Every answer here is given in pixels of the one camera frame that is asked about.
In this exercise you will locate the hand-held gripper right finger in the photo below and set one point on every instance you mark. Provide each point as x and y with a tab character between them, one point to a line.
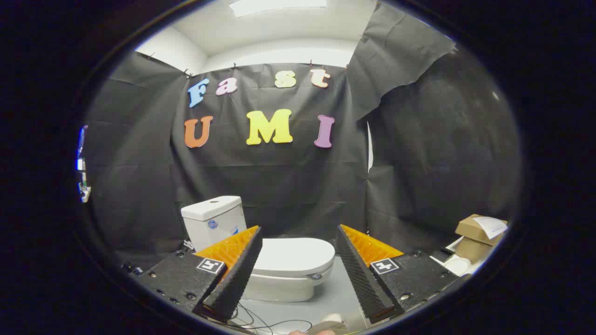
361	274

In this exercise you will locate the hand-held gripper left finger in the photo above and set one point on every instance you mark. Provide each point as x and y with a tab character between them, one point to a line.
237	274

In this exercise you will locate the white toilet lid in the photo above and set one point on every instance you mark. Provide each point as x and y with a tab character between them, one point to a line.
293	255

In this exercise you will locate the white rounded object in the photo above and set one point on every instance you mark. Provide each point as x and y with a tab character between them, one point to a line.
333	322

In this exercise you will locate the black backdrop cloth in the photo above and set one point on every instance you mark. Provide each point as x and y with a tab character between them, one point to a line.
279	186

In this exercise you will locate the white round container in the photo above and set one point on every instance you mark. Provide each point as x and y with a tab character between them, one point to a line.
458	266

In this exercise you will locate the plain cardboard box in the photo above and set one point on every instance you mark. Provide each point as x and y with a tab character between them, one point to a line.
471	250

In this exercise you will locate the cardboard box with paper sheet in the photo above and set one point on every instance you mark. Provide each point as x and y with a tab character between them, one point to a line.
472	228

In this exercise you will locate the ceiling light panel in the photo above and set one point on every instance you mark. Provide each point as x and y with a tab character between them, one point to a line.
277	6

